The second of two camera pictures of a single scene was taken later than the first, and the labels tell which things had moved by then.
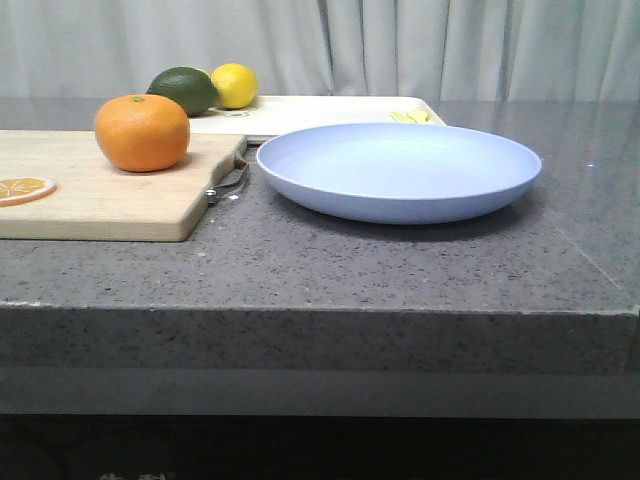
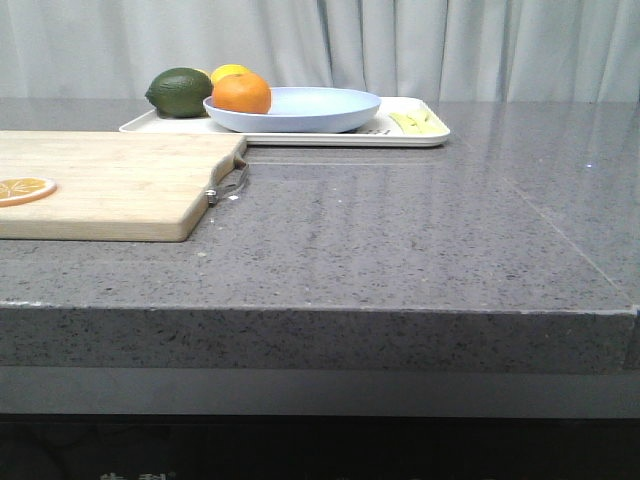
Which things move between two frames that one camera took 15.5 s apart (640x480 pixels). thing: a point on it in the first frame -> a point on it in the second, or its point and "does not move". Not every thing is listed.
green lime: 193,88 does not move
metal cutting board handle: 231,179 does not move
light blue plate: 397,173 -> 300,110
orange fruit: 142,133 -> 243,93
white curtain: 549,50 does not move
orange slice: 21,189 does not move
